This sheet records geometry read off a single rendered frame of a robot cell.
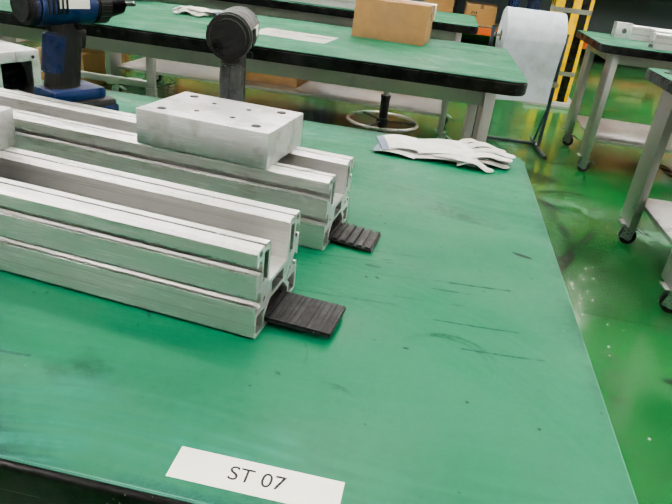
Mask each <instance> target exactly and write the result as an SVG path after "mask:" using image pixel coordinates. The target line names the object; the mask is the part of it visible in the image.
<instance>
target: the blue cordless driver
mask: <svg viewBox="0 0 672 504"><path fill-rule="evenodd" d="M10 6H11V9H12V12H13V14H14V16H15V17H16V18H17V19H18V20H19V21H20V22H21V23H22V24H24V25H33V26H47V31H44V32H42V44H41V70H43V72H44V84H41V85H36V86H34V94H35V95H39V96H44V97H50V98H55V99H60V100H65V101H70V102H75V103H80V104H85V105H90V106H95V107H100V108H106V109H111V110H116V111H119V105H118V103H116V99H115V98H113V97H110V96H107V95H106V91H105V88H104V87H102V86H100V85H96V84H93V83H90V82H87V81H84V80H81V52H82V49H84V48H85V47H86V30H85V29H83V25H90V24H93V23H107V22H109V21H110V18H111V17H114V16H116V15H119V14H122V13H124V12H125V9H126V7H135V6H136V3H135V2H125V0H10Z"/></svg>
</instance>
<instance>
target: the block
mask: <svg viewBox="0 0 672 504"><path fill-rule="evenodd" d="M41 84H42V80H41V70H40V61H39V52H38V49H34V48H30V47H26V46H22V45H18V44H14V43H10V42H7V41H3V40H0V88H4V89H9V90H14V91H19V92H24V93H29V94H34V86H36V85H41ZM34 95H35V94H34Z"/></svg>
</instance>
